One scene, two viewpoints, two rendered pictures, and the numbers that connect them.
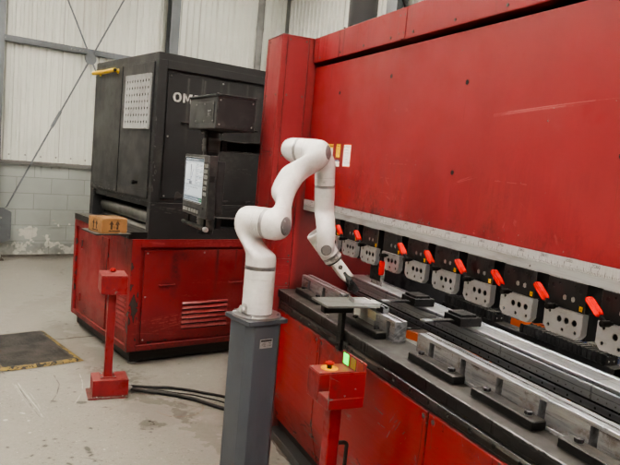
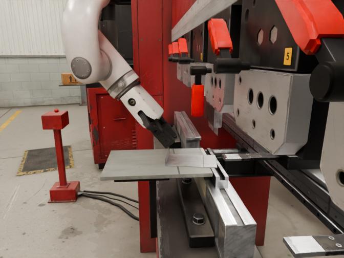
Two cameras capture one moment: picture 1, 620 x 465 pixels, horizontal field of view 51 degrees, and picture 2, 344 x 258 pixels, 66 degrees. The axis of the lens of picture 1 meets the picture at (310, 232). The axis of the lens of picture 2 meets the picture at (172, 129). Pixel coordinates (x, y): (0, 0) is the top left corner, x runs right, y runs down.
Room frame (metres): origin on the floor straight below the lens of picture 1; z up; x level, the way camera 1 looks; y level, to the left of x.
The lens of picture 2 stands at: (2.27, -0.44, 1.27)
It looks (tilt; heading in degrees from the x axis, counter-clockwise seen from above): 15 degrees down; 19
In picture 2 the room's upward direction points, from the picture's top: straight up
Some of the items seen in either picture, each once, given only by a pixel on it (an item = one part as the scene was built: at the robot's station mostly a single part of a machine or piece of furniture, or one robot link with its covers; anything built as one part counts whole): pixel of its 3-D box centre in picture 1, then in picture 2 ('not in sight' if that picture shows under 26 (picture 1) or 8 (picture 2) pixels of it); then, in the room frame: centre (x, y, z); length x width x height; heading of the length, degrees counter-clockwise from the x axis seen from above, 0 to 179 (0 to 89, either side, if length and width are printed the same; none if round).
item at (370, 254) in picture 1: (376, 245); (212, 60); (2.97, -0.31, 1.26); 0.15 x 0.09 x 0.17; 24
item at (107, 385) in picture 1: (110, 331); (60, 155); (4.07, 1.23, 0.41); 0.25 x 0.20 x 0.83; 114
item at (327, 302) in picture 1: (345, 302); (156, 162); (2.89, -0.19, 1.00); 0.26 x 0.18 x 0.01; 114
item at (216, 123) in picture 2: (376, 274); (213, 112); (2.95, -0.33, 1.13); 0.10 x 0.02 x 0.10; 24
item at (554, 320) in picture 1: (574, 307); not in sight; (1.87, -0.79, 1.26); 0.15 x 0.09 x 0.17; 24
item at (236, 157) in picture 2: (404, 299); (270, 153); (3.02, -0.47, 1.01); 0.26 x 0.12 x 0.05; 114
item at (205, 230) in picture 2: (364, 327); (191, 203); (2.89, -0.29, 0.89); 0.30 x 0.05 x 0.03; 24
